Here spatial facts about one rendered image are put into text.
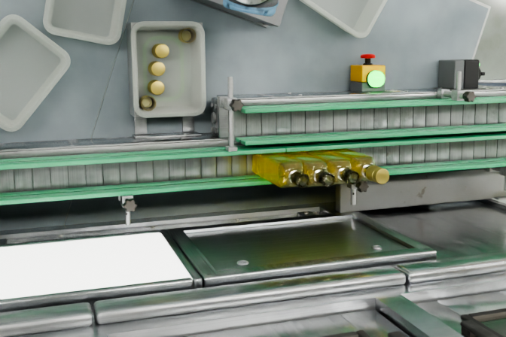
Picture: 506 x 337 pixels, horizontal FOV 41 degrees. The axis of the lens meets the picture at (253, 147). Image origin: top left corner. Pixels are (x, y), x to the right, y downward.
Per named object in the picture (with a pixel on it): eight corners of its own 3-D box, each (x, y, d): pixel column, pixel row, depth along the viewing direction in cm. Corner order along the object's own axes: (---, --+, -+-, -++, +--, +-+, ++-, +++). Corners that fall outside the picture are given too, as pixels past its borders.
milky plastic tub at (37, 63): (-51, 86, 153) (-55, 89, 145) (11, 10, 155) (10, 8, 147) (14, 132, 159) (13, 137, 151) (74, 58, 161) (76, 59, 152)
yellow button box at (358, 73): (349, 90, 183) (361, 92, 176) (349, 62, 182) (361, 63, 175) (372, 89, 185) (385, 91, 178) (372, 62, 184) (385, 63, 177)
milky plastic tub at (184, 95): (129, 115, 165) (134, 118, 157) (126, 22, 161) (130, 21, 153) (198, 112, 170) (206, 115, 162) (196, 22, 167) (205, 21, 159)
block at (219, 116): (208, 135, 166) (216, 139, 159) (208, 97, 164) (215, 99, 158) (223, 135, 167) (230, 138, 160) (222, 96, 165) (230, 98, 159)
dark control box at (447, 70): (436, 87, 191) (454, 89, 183) (437, 59, 190) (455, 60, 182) (461, 86, 194) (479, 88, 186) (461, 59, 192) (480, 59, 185)
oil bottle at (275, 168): (251, 173, 164) (282, 190, 143) (251, 150, 163) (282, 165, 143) (273, 171, 165) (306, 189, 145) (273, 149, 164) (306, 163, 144)
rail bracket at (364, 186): (332, 198, 172) (355, 210, 159) (332, 171, 171) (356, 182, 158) (346, 197, 173) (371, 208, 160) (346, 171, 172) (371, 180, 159)
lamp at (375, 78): (366, 87, 176) (371, 88, 173) (366, 70, 175) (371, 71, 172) (381, 86, 177) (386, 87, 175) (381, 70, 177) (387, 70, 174)
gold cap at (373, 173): (382, 175, 148) (392, 179, 144) (370, 183, 147) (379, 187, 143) (376, 162, 147) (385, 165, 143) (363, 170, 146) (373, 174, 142)
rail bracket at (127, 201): (114, 217, 155) (122, 232, 142) (113, 188, 154) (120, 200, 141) (132, 215, 156) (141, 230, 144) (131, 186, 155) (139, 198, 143)
